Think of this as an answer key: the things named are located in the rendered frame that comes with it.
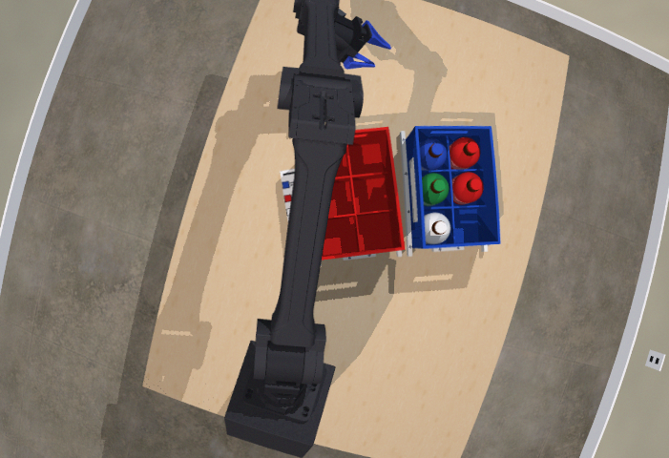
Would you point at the white paper pick list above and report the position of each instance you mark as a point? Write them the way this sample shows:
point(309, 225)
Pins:
point(287, 183)

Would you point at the red bottle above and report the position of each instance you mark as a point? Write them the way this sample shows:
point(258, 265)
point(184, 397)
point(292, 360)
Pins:
point(463, 153)
point(466, 190)

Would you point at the red crate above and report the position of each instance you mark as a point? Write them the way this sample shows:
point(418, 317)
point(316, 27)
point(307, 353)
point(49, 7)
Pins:
point(371, 154)

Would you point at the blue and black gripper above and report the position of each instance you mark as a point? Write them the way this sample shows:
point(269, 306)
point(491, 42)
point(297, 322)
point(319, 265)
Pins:
point(350, 41)

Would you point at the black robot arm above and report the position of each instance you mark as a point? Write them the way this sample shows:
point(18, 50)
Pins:
point(323, 110)

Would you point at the blue plastic crate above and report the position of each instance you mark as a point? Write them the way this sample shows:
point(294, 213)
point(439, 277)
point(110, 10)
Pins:
point(472, 224)

